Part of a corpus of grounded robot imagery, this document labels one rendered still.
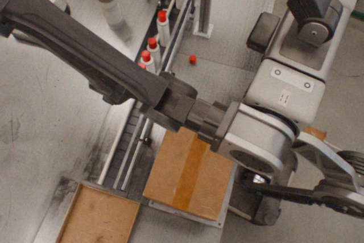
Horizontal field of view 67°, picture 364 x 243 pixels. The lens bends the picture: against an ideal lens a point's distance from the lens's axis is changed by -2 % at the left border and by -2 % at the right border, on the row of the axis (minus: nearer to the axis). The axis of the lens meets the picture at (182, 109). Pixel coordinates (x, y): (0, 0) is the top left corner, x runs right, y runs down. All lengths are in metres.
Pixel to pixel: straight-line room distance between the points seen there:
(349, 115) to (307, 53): 1.89
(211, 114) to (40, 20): 0.34
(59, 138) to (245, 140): 0.97
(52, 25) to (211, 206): 0.65
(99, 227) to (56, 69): 0.77
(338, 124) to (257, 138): 1.91
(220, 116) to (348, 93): 2.09
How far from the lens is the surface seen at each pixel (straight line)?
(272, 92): 0.55
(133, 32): 1.43
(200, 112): 0.55
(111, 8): 1.35
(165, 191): 0.88
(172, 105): 0.58
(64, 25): 0.52
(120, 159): 1.17
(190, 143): 0.91
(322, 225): 2.20
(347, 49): 2.79
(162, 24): 1.23
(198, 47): 1.42
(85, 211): 1.23
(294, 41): 0.62
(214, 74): 1.34
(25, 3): 0.51
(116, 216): 1.19
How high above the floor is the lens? 2.00
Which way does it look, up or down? 68 degrees down
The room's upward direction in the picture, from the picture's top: 1 degrees counter-clockwise
